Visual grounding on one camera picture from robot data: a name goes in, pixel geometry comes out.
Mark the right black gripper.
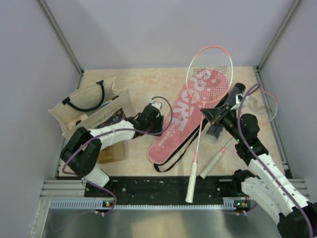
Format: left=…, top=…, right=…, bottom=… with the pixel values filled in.
left=201, top=103, right=244, bottom=143

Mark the black shuttlecock tube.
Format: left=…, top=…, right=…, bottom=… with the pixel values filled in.
left=206, top=83, right=246, bottom=143

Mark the pink racket cover bag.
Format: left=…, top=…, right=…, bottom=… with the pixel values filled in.
left=147, top=68, right=231, bottom=173

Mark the pink badminton racket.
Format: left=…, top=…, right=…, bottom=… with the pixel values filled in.
left=184, top=45, right=234, bottom=203
left=199, top=89, right=278, bottom=179

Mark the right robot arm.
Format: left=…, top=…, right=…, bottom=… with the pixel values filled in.
left=201, top=105, right=317, bottom=238

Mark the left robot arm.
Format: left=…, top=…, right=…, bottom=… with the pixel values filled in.
left=60, top=101, right=164, bottom=197

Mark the brown cardboard box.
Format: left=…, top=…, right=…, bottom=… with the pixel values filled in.
left=97, top=141, right=126, bottom=164

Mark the beige floral tote bag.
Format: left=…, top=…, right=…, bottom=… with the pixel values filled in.
left=49, top=77, right=135, bottom=140

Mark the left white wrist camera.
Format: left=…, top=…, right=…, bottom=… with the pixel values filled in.
left=149, top=99, right=162, bottom=111

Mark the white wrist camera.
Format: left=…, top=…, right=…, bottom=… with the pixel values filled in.
left=234, top=93, right=244, bottom=105
left=149, top=99, right=162, bottom=111

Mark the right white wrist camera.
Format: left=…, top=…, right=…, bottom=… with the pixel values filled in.
left=234, top=93, right=244, bottom=105

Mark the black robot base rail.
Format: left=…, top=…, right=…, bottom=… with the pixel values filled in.
left=84, top=175, right=253, bottom=206

